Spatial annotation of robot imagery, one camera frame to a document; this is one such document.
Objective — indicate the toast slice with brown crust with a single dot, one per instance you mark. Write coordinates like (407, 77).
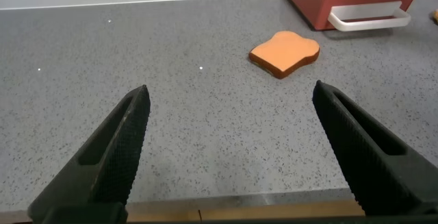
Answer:
(283, 51)

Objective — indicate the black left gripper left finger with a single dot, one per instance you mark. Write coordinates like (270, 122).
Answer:
(109, 169)

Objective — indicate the small orange bread piece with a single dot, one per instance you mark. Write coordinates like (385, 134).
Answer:
(436, 15)

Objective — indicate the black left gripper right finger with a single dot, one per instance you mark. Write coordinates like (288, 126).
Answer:
(369, 169)

